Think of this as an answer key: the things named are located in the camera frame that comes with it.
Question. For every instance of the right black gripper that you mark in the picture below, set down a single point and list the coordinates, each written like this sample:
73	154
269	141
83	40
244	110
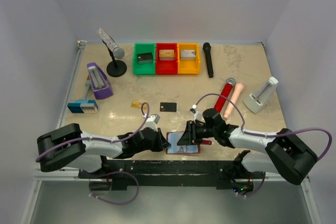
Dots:
187	138

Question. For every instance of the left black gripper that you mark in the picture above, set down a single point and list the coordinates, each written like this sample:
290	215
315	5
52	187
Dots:
161	142

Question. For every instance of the red leather card holder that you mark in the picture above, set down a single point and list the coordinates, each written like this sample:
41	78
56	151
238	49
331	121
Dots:
204	142

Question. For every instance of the black card from holder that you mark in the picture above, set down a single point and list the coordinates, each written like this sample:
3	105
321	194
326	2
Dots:
168	107

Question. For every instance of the tan card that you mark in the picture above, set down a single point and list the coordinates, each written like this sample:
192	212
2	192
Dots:
136	103
167	54

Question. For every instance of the silver card from holder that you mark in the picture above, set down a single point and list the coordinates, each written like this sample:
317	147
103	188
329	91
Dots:
172	138

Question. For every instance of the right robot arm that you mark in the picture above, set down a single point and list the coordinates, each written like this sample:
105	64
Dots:
283	153

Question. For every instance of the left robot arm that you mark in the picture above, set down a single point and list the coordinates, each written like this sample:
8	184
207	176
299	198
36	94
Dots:
69	146

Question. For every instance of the silver card in yellow bin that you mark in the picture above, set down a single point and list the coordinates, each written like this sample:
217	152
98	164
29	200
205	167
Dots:
188	55

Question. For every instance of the tan card in red bin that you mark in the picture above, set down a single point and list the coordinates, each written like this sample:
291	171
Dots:
167	54

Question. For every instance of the black card in green bin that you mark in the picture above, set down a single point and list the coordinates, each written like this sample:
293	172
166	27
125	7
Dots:
145	58

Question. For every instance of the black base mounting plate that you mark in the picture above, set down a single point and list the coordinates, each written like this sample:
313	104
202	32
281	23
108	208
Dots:
125	173

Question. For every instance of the red microphone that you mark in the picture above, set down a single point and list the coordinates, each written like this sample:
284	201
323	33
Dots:
230	83

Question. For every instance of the yellow plastic bin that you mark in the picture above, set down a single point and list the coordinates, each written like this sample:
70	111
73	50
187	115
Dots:
188	66

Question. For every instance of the pink microphone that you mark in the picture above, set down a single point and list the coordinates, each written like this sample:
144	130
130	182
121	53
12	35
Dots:
237	91

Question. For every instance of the red plastic bin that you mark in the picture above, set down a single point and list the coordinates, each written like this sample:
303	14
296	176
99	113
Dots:
166	67

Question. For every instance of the white metronome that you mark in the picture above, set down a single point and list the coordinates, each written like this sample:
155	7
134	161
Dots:
258	99

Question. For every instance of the blue grey block toy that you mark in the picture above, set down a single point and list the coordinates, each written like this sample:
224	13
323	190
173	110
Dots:
83	105

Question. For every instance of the black microphone stand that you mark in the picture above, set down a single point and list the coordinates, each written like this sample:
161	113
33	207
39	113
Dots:
116	67

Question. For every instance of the green plastic bin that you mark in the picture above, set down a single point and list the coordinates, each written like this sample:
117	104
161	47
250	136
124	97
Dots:
145	69

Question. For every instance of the black microphone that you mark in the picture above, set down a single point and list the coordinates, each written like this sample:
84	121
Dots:
208	59

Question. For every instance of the glitter silver microphone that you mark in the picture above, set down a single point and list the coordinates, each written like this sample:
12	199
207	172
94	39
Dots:
110	43

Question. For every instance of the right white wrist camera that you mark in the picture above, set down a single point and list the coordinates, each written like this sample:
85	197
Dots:
196	113

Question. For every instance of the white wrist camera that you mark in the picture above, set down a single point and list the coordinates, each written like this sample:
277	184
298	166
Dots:
152	122
196	113

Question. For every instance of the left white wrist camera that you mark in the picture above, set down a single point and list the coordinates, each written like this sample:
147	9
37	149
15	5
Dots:
152	122

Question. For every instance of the aluminium frame rail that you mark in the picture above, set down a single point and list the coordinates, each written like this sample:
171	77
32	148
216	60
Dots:
55	176

